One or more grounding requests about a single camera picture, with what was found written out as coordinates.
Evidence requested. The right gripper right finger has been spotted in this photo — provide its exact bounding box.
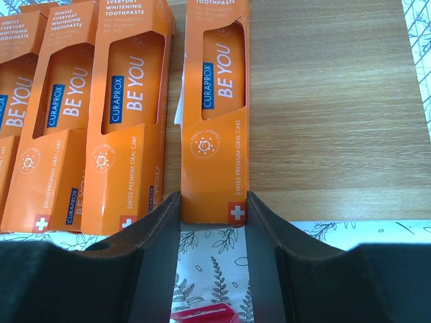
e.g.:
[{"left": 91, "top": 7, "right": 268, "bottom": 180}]
[{"left": 245, "top": 192, "right": 430, "bottom": 322}]

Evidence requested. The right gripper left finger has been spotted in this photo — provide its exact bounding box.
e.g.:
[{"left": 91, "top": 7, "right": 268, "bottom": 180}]
[{"left": 1, "top": 192, "right": 181, "bottom": 322}]

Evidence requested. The orange toothpaste box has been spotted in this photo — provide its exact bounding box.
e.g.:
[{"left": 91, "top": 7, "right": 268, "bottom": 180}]
[
  {"left": 1, "top": 1, "right": 99, "bottom": 234},
  {"left": 1, "top": 1, "right": 59, "bottom": 219},
  {"left": 81, "top": 1, "right": 175, "bottom": 236},
  {"left": 180, "top": 1, "right": 251, "bottom": 225}
]

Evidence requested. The pink toothpaste box upper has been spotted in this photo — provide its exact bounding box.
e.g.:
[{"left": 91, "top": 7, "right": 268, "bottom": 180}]
[{"left": 170, "top": 303, "right": 241, "bottom": 323}]

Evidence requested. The white wire wooden shelf rack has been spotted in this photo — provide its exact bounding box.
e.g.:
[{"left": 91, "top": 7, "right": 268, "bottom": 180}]
[{"left": 158, "top": 0, "right": 431, "bottom": 223}]

